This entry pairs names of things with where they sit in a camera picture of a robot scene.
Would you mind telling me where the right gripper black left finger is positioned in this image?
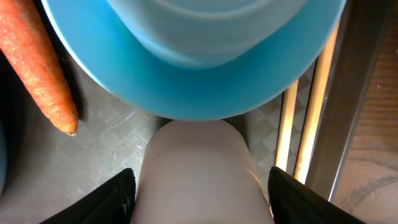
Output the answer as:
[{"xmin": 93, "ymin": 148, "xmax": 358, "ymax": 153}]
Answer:
[{"xmin": 43, "ymin": 168, "xmax": 136, "ymax": 224}]

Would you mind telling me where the wooden chopstick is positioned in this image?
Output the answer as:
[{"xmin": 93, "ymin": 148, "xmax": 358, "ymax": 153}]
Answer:
[
  {"xmin": 294, "ymin": 24, "xmax": 339, "ymax": 184},
  {"xmin": 275, "ymin": 80, "xmax": 299, "ymax": 171}
]

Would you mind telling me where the light blue bowl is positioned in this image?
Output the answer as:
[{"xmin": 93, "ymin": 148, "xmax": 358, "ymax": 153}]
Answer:
[{"xmin": 42, "ymin": 0, "xmax": 345, "ymax": 121}]

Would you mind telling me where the left wooden chopstick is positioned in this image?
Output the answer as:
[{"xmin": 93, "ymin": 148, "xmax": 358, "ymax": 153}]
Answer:
[{"xmin": 275, "ymin": 80, "xmax": 299, "ymax": 171}]

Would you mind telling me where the orange carrot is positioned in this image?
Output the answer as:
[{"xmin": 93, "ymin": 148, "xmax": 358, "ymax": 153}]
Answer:
[{"xmin": 1, "ymin": 0, "xmax": 78, "ymax": 136}]

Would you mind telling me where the brown serving tray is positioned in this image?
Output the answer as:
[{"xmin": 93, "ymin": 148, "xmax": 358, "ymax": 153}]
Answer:
[{"xmin": 0, "ymin": 0, "xmax": 396, "ymax": 224}]

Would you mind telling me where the right wooden chopstick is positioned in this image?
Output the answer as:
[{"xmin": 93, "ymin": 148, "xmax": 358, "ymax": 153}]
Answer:
[{"xmin": 294, "ymin": 24, "xmax": 339, "ymax": 184}]

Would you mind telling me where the white cup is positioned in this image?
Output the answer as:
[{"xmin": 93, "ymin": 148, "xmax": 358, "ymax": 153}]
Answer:
[{"xmin": 132, "ymin": 120, "xmax": 273, "ymax": 224}]

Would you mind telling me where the light blue cup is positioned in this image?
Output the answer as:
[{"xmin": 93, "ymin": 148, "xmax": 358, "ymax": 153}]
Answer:
[{"xmin": 108, "ymin": 0, "xmax": 307, "ymax": 68}]

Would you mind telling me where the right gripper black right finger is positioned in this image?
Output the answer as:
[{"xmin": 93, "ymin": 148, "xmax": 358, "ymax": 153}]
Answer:
[{"xmin": 267, "ymin": 167, "xmax": 364, "ymax": 224}]

